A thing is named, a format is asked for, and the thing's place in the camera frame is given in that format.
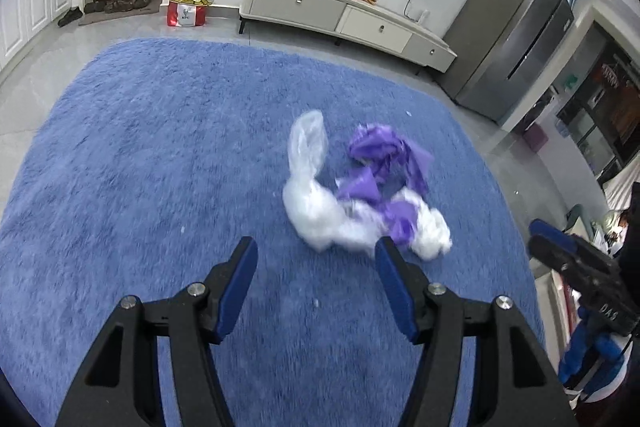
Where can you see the purple plastic bag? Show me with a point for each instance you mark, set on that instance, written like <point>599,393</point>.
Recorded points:
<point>385,152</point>

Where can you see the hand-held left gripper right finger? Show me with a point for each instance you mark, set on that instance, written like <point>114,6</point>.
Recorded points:
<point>397,292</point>

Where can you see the teal wall object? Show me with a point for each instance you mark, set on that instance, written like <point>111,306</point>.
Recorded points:
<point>570,82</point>

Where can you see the white hanging cloth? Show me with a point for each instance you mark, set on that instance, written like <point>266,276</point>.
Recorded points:
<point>622,189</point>

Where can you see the purple stool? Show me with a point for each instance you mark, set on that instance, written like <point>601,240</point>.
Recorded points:
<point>535,137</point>

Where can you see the person's right hand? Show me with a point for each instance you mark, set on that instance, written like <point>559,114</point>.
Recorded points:
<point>575,347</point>

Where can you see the brown door mat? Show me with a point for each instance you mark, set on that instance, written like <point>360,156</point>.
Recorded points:
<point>145,17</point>

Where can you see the clear plastic bag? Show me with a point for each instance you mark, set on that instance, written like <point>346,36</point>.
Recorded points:
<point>310,207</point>

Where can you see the dark balcony window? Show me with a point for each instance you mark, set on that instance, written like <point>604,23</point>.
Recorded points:
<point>610,107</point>

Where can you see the blue fluffy rug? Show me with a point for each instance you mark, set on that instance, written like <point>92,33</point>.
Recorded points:
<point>175,157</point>

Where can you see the white television stand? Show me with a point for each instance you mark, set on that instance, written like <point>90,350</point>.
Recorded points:
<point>295,4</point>

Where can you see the black shoe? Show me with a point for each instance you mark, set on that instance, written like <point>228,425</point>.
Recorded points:
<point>70,17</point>

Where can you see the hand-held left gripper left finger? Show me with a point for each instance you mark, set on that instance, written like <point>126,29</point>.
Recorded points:
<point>235,292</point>

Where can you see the white purple plastic wrapper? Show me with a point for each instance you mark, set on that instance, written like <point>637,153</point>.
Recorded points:
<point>425,227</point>

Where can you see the grey steel refrigerator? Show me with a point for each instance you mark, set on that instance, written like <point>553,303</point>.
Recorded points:
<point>505,37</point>

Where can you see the white router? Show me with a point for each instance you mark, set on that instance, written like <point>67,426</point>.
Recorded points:
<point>424,16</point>

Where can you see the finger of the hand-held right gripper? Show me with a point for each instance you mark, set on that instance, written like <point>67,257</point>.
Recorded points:
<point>547,228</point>
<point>550,253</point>

